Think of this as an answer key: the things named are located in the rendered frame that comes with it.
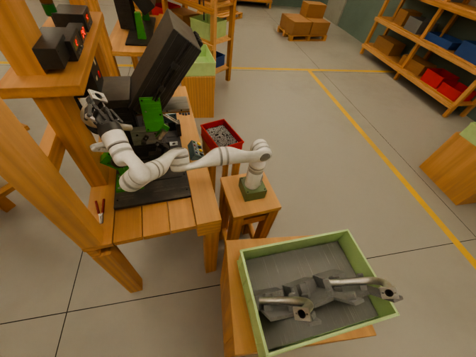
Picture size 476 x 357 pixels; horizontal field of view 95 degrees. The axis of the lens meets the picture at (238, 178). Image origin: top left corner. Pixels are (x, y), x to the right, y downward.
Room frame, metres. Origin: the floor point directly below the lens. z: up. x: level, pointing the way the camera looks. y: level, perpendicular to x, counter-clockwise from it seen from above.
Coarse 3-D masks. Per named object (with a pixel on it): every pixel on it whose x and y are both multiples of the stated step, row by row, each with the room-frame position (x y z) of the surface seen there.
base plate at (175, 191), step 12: (168, 132) 1.26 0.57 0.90; (132, 144) 1.08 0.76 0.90; (180, 144) 1.15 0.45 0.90; (156, 180) 0.80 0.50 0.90; (168, 180) 0.82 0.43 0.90; (180, 180) 0.83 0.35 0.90; (120, 192) 0.68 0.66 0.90; (132, 192) 0.69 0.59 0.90; (144, 192) 0.70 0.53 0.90; (156, 192) 0.72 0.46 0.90; (168, 192) 0.73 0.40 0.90; (180, 192) 0.75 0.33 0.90; (120, 204) 0.60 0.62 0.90; (132, 204) 0.61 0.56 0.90; (144, 204) 0.63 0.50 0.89
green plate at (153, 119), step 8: (144, 104) 1.08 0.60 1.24; (152, 104) 1.10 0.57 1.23; (160, 104) 1.12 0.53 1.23; (152, 112) 1.09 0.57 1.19; (160, 112) 1.10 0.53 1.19; (144, 120) 1.05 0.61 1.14; (152, 120) 1.07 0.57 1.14; (160, 120) 1.09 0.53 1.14; (152, 128) 1.05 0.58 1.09; (160, 128) 1.07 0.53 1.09
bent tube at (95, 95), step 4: (92, 92) 0.64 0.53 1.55; (96, 92) 0.66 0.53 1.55; (92, 96) 0.62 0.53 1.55; (96, 96) 0.64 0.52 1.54; (100, 96) 0.66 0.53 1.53; (104, 96) 0.67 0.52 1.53; (96, 100) 0.62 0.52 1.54; (100, 100) 0.63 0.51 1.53; (104, 100) 0.65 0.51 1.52; (84, 104) 0.63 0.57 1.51; (96, 104) 0.63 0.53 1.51; (80, 112) 0.62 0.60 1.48; (84, 120) 0.62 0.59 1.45; (88, 120) 0.62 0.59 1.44; (88, 124) 0.63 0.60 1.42; (92, 124) 0.64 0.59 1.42; (124, 124) 0.76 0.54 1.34; (128, 124) 0.78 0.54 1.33; (124, 128) 0.74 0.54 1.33; (128, 128) 0.76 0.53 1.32
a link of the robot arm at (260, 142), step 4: (256, 140) 0.90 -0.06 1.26; (260, 140) 0.89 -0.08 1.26; (264, 140) 0.91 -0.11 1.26; (252, 144) 0.88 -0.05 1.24; (256, 144) 0.87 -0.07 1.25; (260, 144) 0.86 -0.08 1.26; (264, 144) 0.87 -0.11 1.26; (252, 148) 0.87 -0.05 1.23; (256, 148) 0.85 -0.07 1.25; (252, 164) 0.84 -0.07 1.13; (256, 164) 0.84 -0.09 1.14; (260, 164) 0.85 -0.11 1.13; (264, 164) 0.86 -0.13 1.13; (252, 168) 0.84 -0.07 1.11; (256, 168) 0.83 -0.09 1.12; (260, 168) 0.83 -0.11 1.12
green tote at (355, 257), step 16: (288, 240) 0.52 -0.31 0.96; (304, 240) 0.54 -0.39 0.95; (320, 240) 0.58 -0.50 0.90; (336, 240) 0.63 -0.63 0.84; (352, 240) 0.58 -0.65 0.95; (240, 256) 0.41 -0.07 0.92; (256, 256) 0.45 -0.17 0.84; (352, 256) 0.52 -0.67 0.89; (240, 272) 0.37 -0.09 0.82; (368, 272) 0.43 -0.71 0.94; (384, 304) 0.30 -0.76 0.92; (256, 320) 0.15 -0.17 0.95; (368, 320) 0.25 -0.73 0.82; (256, 336) 0.11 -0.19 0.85; (320, 336) 0.13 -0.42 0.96; (272, 352) 0.06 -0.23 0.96
